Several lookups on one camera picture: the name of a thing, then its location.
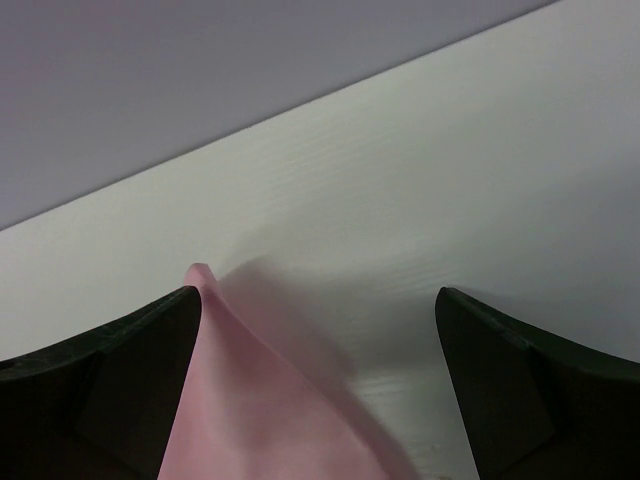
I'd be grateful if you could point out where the pink t shirt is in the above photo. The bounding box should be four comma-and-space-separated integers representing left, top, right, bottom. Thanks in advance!
160, 263, 418, 479

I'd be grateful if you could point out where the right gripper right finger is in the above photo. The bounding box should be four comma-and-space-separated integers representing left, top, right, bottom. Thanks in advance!
435, 287, 639, 479

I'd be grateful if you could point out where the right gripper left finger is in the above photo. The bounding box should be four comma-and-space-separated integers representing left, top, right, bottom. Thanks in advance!
1, 287, 201, 479

